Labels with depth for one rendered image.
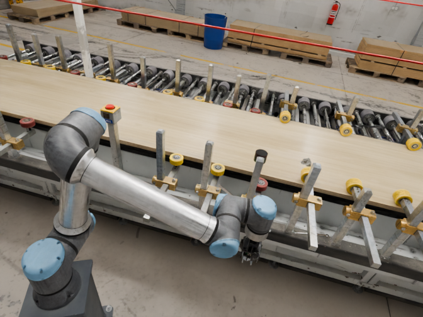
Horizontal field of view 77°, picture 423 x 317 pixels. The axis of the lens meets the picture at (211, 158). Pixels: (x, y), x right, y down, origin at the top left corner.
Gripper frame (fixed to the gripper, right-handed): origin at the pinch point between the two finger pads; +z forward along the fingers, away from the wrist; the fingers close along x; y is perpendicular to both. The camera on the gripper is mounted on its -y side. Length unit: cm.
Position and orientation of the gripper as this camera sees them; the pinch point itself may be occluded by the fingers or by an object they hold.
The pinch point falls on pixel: (247, 256)
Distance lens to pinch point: 126.9
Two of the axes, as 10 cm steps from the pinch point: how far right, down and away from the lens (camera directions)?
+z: -1.1, 7.9, 6.1
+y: -2.5, 5.7, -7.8
